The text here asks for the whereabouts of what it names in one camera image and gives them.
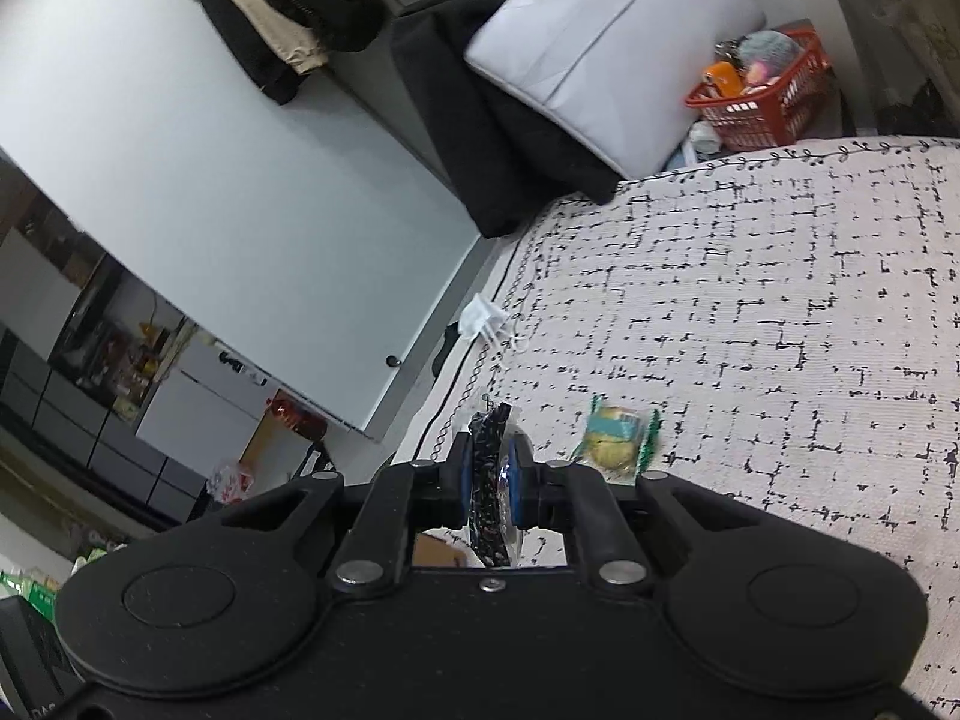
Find black white snack packet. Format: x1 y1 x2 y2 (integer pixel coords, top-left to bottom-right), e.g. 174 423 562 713
467 403 521 569

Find green yellow cookie packet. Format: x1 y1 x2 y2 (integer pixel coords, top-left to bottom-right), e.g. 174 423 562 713
569 395 662 484

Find red plastic basket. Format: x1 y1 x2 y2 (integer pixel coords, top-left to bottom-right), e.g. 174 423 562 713
685 26 832 151

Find hanging dark clothes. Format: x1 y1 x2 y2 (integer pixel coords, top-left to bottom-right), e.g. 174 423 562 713
197 0 387 106

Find white black patterned blanket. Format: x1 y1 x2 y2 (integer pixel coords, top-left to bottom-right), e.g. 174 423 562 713
397 137 958 718

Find light grey tote bag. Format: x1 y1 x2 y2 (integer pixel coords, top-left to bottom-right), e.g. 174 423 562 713
466 0 765 179

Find red bottle on floor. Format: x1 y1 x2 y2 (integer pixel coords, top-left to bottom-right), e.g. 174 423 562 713
268 392 327 444

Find brown cardboard box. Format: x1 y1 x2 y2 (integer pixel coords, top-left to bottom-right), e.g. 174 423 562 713
412 528 482 569

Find black jacket on chair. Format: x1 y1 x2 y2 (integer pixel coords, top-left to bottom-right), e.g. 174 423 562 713
391 0 620 239

